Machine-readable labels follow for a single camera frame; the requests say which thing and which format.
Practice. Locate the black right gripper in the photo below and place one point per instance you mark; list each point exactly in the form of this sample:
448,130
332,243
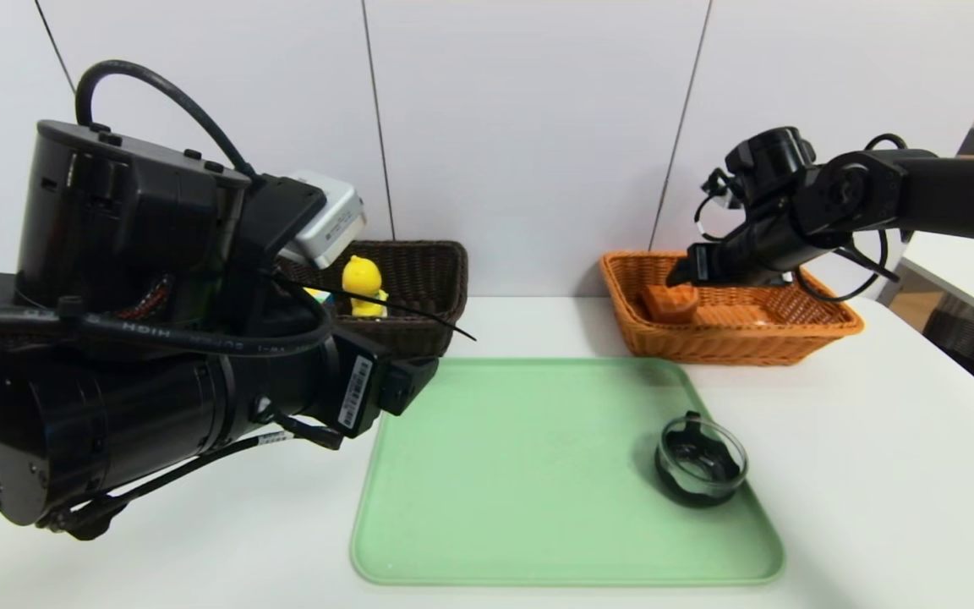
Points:
701,262

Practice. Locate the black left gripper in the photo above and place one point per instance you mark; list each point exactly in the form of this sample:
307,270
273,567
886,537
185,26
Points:
362,386

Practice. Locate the toy waffle slice with fruit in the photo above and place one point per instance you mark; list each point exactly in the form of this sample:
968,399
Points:
673,304

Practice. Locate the yellow duck toy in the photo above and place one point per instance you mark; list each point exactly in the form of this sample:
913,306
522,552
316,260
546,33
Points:
363,279

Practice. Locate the multicoloured puzzle cube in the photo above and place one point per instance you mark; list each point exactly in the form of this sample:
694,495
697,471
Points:
322,296

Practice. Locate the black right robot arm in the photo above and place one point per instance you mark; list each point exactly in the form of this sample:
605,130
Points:
960,194

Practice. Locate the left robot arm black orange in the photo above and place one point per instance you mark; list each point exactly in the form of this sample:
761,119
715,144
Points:
115,423

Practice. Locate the orange wicker basket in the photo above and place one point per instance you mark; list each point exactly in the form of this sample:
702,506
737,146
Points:
749,342

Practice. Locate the dark brown wicker basket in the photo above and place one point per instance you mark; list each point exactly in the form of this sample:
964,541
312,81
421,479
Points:
428,279

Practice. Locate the thin black zip tie tail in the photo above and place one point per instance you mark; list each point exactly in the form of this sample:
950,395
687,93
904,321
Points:
419,320

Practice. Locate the light green plastic tray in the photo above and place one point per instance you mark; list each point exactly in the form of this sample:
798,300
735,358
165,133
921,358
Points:
538,507

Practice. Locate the white side table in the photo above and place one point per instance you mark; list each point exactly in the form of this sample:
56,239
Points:
969,271

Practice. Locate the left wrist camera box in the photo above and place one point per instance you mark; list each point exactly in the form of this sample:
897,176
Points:
331,220

